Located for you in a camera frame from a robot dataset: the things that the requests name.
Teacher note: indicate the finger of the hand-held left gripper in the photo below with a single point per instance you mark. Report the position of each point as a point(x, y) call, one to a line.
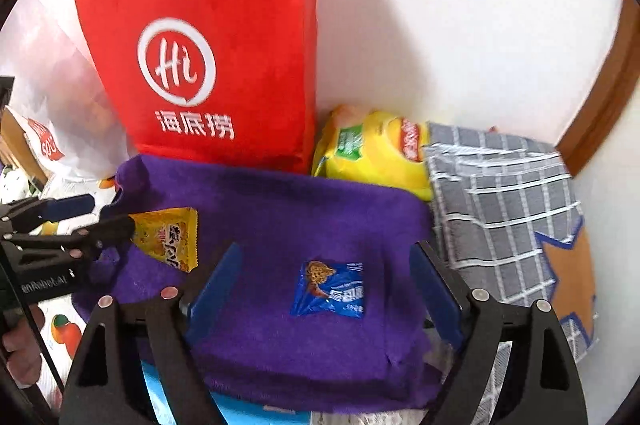
point(70, 206)
point(107, 230)

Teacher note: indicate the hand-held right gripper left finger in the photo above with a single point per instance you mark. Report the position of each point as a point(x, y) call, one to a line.
point(217, 290)

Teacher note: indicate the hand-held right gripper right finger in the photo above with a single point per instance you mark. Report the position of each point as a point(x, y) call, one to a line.
point(435, 290)

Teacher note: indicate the yellow snack packet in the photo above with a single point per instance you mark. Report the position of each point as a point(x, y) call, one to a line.
point(170, 240)

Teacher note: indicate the blue snack packet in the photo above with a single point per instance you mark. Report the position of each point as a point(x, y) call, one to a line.
point(330, 290)

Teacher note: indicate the person's left hand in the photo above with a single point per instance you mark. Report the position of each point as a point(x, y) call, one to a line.
point(20, 345)

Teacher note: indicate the fruit print tablecloth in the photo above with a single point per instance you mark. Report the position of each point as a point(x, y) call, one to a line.
point(60, 330)

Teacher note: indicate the wooden furniture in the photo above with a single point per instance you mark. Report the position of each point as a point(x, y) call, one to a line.
point(15, 140)

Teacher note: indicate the grey checked cloth with star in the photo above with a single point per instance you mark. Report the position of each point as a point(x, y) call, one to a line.
point(500, 215)

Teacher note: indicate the purple cloth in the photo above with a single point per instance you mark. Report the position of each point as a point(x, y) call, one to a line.
point(300, 215)

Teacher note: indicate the white plastic bag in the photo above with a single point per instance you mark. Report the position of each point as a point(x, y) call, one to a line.
point(65, 95)

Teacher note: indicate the light blue box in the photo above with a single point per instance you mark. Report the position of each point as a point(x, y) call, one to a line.
point(250, 411)

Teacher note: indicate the yellow chips bag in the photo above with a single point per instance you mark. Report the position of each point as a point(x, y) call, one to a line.
point(370, 160)

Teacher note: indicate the red paper bag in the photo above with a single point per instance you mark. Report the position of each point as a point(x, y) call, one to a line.
point(200, 5)

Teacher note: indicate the wooden door frame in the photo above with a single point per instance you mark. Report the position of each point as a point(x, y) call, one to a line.
point(610, 95)

